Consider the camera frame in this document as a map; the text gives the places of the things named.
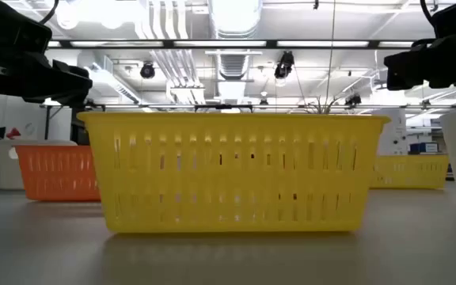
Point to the white pillar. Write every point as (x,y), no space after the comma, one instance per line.
(392,134)

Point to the silver ceiling air duct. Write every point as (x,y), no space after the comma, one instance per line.
(234,17)

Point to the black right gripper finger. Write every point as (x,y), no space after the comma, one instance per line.
(408,69)

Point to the black ceiling camera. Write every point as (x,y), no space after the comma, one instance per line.
(284,65)
(147,71)

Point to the orange slotted plastic basket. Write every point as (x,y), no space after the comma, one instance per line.
(54,174)

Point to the large yellow slotted plastic basket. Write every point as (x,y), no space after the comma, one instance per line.
(232,178)

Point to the black horizontal rail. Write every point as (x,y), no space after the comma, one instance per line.
(224,106)

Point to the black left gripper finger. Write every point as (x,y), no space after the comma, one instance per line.
(73,87)

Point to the potted green succulent plant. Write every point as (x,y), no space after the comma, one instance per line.
(320,107)

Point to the blue box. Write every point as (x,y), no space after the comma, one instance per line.
(424,148)

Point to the black ceiling light beam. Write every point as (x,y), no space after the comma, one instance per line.
(168,44)

